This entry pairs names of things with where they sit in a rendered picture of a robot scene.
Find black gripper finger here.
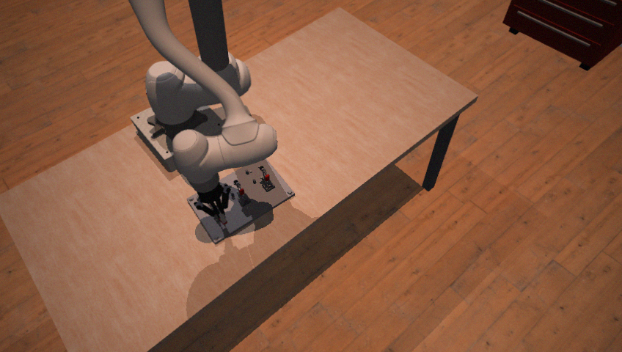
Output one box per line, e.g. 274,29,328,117
215,184,231,222
194,199,225,224

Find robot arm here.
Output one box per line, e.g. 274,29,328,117
128,0,277,193

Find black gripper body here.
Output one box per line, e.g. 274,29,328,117
197,183,224,204

